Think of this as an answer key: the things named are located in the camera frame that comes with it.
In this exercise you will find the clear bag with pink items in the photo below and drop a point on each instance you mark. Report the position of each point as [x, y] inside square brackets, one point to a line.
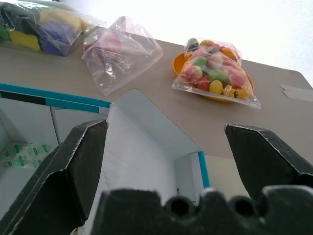
[119, 56]

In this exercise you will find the white cardboard box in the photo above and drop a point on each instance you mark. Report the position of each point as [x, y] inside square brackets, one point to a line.
[137, 147]

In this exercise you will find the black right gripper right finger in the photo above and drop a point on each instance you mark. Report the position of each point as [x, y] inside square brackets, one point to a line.
[266, 161]

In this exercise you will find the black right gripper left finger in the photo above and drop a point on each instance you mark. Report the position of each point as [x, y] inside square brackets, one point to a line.
[71, 171]

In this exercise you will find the orange plastic bowl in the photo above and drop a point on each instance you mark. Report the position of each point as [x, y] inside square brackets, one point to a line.
[179, 64]

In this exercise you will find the white green-printed desiccant packet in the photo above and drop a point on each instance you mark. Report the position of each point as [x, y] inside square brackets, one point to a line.
[24, 156]

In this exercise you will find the grey tape strip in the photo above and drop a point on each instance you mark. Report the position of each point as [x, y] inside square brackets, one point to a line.
[297, 92]

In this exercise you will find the bag of colourful sponges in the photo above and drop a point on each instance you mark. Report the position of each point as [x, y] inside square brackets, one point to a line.
[36, 29]

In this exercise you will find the bag of colourful toy fruit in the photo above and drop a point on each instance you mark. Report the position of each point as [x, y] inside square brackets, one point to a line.
[215, 71]

